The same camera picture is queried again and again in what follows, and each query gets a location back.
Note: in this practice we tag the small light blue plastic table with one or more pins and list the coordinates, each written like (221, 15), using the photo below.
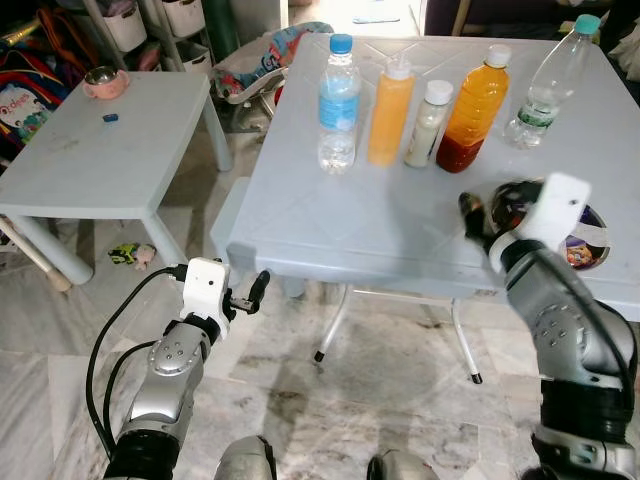
(100, 160)

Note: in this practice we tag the white storage bin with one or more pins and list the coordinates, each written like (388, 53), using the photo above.
(185, 15)
(125, 25)

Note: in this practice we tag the basket with printed cloth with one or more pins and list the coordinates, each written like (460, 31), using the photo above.
(255, 75)

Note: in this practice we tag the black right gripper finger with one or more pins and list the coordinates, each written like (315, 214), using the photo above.
(472, 212)

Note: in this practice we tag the clear bottle teal cap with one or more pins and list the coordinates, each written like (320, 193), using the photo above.
(545, 95)

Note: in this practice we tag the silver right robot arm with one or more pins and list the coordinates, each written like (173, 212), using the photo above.
(570, 335)

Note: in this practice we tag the dark sofa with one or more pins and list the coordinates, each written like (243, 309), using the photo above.
(500, 15)

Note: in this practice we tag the purple printed bag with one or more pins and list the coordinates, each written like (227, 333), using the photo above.
(592, 248)

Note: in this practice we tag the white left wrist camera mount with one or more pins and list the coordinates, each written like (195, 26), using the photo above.
(205, 285)

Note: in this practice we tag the blue label water bottle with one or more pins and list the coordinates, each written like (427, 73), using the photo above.
(338, 110)

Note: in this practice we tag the large light blue plastic table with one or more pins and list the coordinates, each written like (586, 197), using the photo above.
(380, 215)

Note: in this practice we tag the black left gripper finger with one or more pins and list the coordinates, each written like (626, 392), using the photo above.
(260, 288)

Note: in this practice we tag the small green black toy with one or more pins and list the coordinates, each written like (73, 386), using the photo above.
(132, 256)

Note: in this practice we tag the small blue object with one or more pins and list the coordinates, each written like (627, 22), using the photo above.
(111, 118)

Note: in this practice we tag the dark green cylinder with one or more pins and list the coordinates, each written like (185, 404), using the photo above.
(222, 28)

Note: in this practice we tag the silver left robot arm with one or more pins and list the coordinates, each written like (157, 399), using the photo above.
(170, 375)

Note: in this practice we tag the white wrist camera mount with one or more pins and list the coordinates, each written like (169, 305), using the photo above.
(205, 285)
(560, 205)

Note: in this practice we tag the pink bowl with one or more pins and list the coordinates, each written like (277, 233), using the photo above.
(100, 88)

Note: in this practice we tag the silver robot leg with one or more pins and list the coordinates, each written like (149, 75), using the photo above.
(400, 468)
(247, 460)

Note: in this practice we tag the orange squeeze bottle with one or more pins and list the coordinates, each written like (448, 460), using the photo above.
(390, 115)

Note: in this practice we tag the small white cap jar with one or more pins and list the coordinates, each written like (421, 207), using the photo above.
(428, 130)

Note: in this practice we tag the red black backpack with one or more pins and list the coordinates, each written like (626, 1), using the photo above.
(45, 60)

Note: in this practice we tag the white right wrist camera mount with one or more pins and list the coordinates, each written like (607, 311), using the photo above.
(560, 205)

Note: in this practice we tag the beige wooden stick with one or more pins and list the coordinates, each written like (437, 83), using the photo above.
(35, 260)

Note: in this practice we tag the white printed plastic bag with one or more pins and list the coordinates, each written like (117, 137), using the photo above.
(18, 115)

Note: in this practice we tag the silver left robot leg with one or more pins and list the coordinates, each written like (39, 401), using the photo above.
(247, 460)

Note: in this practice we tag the silver right robot leg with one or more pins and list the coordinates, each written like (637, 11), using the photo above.
(400, 468)

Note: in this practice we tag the orange liquid plastic bottle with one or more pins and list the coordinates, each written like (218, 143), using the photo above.
(475, 110)

